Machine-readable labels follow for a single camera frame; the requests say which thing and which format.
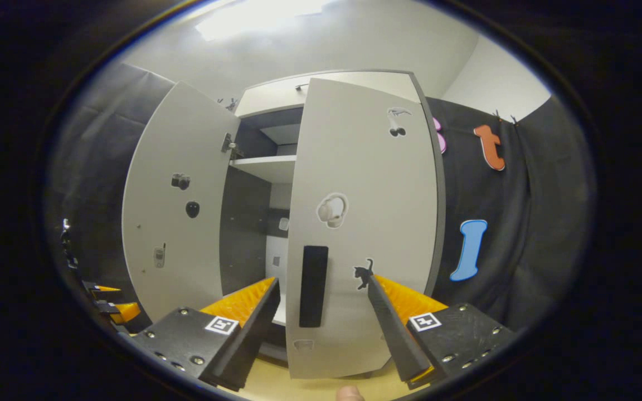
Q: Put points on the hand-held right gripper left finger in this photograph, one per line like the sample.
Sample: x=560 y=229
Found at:
x=254 y=328

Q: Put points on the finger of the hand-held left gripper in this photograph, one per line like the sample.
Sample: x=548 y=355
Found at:
x=123 y=312
x=103 y=291

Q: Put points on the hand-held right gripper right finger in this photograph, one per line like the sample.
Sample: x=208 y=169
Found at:
x=396 y=334

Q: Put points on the white cabinet door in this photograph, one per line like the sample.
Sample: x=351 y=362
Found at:
x=176 y=139
x=371 y=184

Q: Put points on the white and grey cabinet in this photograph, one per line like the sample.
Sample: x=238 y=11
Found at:
x=254 y=223

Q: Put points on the white cabinet shelf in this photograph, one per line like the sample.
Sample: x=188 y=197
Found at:
x=268 y=167

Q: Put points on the white cabinet drawer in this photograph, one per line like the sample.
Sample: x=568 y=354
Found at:
x=268 y=97

